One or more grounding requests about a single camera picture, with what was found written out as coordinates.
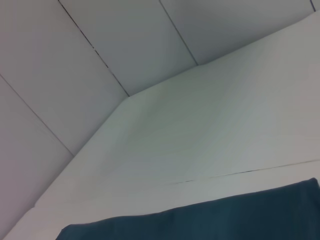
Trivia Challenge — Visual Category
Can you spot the teal blue t-shirt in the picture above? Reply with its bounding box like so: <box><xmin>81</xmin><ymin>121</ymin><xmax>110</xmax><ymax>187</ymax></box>
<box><xmin>55</xmin><ymin>177</ymin><xmax>320</xmax><ymax>240</ymax></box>

